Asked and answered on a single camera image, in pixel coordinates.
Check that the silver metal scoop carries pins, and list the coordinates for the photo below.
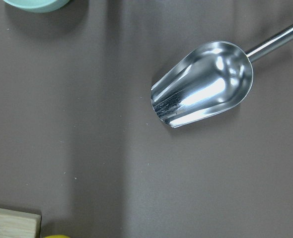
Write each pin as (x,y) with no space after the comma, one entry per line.
(213,78)

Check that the yellow lemon lower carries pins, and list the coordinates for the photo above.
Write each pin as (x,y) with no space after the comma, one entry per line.
(57,236)

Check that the mint green bowl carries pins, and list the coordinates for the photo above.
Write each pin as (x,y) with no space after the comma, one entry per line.
(37,6)

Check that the wooden cutting board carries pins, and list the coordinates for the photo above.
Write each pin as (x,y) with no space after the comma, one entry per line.
(15,224)

